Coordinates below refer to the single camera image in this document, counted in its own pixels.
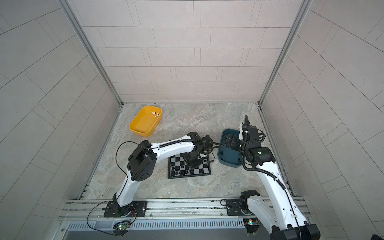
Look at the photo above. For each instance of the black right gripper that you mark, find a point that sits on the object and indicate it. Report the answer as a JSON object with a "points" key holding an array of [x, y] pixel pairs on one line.
{"points": [[233, 144]]}

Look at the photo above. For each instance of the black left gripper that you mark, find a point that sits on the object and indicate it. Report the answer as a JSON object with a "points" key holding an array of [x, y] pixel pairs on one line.
{"points": [[192, 165]]}

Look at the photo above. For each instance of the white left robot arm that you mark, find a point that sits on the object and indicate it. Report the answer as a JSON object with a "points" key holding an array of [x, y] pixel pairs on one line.
{"points": [[142, 162]]}

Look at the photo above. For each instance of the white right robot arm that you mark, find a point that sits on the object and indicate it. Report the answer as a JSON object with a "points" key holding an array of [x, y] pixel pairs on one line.
{"points": [[284, 220]]}

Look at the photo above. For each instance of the green circuit board left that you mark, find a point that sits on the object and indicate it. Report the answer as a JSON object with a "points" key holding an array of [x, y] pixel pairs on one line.
{"points": [[122, 226]]}

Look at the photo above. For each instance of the teal plastic tub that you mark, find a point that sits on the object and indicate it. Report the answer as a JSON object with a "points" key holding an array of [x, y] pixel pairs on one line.
{"points": [[227, 156]]}

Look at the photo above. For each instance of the black white chessboard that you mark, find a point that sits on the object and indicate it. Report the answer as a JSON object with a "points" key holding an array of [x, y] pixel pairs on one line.
{"points": [[178, 168]]}

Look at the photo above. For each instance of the yellow plastic tub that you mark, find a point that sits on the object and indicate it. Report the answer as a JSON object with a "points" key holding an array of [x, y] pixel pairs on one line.
{"points": [[144, 123]]}

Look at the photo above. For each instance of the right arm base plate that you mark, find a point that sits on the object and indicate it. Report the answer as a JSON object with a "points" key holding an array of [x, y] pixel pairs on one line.
{"points": [[233, 207]]}

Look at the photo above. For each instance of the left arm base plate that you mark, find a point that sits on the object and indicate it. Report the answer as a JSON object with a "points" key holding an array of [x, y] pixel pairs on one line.
{"points": [[135, 209]]}

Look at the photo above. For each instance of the aluminium rail frame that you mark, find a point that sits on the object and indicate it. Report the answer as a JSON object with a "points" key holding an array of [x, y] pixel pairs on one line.
{"points": [[161, 214]]}

